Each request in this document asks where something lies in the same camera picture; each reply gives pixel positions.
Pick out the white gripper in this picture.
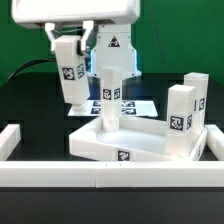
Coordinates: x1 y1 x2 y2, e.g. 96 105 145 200
11 0 140 56

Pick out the white desk top tray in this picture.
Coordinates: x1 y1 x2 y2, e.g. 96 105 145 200
69 116 207 162

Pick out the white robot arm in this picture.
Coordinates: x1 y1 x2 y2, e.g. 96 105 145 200
11 0 141 79

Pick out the fiducial marker sheet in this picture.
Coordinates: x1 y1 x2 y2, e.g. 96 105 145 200
68 100 158 117

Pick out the white U-shaped fence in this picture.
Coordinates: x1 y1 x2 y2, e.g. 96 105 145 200
0 124 224 188

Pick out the black cable bundle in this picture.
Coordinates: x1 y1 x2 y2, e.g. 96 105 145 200
6 58 58 83

